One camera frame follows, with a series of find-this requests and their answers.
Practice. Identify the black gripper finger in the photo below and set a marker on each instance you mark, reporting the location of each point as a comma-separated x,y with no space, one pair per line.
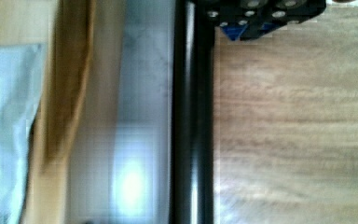
247,20

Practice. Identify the wooden drawer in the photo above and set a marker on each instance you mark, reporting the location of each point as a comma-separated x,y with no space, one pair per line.
122,133

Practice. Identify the wooden cutting board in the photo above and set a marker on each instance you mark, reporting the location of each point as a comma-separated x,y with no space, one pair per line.
285,133

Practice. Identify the clear plastic snack bag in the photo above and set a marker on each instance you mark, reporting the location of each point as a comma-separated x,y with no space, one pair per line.
21,78

